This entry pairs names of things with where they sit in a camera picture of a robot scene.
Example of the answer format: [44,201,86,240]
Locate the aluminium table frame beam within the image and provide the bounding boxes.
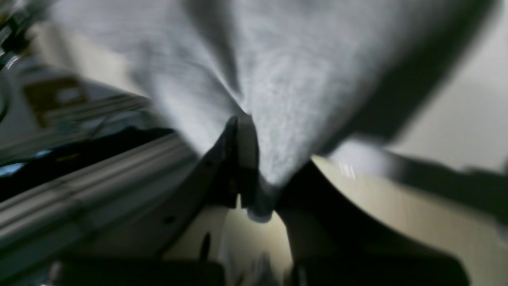
[0,91,199,278]

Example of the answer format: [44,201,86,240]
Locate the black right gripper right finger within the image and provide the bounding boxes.
[238,116,470,286]

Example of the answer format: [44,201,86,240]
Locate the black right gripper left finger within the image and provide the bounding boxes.
[56,116,241,286]

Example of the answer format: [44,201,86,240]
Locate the grey t-shirt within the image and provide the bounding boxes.
[48,0,494,222]

